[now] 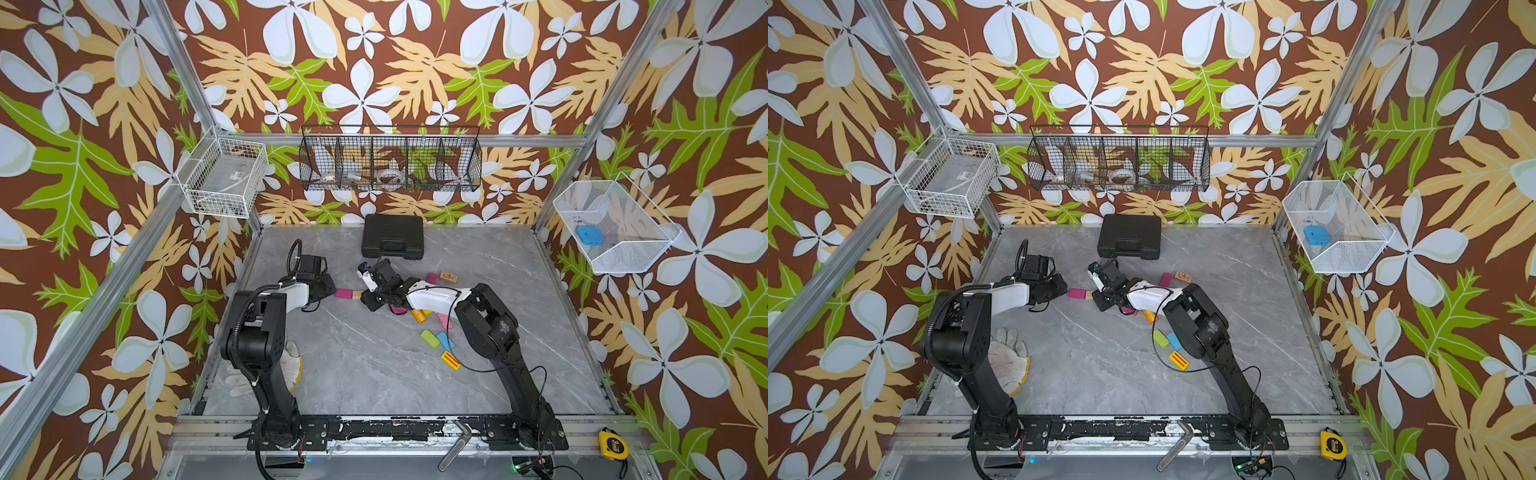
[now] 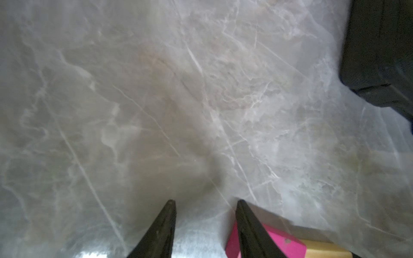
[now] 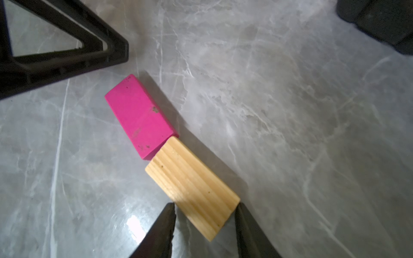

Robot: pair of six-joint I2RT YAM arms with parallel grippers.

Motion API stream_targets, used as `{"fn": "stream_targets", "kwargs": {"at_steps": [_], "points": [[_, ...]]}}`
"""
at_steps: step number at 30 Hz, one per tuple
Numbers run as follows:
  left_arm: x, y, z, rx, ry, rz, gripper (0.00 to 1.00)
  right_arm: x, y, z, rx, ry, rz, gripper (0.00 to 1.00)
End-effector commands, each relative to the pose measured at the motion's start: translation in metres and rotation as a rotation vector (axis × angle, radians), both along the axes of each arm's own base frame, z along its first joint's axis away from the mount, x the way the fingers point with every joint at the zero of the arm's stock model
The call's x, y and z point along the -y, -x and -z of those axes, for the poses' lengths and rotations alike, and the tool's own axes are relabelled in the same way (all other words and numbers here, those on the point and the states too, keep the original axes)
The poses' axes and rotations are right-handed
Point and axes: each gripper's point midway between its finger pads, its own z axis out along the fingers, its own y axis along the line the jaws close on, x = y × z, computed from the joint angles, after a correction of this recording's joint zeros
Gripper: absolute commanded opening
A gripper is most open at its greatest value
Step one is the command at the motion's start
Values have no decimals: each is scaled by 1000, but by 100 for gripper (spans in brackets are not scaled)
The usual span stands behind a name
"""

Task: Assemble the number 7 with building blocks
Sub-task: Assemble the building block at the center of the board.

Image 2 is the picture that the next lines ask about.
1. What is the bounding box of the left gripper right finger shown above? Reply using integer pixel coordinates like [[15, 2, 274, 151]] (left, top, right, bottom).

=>
[[236, 200, 287, 258]]

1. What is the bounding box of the magenta block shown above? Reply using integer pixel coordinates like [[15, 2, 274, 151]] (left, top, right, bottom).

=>
[[225, 223, 307, 258]]

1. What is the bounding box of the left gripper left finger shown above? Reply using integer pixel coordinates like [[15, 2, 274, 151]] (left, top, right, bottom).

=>
[[127, 200, 176, 258]]

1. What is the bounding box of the black plastic tool case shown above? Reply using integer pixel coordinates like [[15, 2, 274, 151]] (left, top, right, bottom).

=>
[[339, 0, 413, 121]]

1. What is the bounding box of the natural wood block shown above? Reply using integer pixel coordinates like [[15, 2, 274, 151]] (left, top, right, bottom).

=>
[[301, 240, 353, 258]]

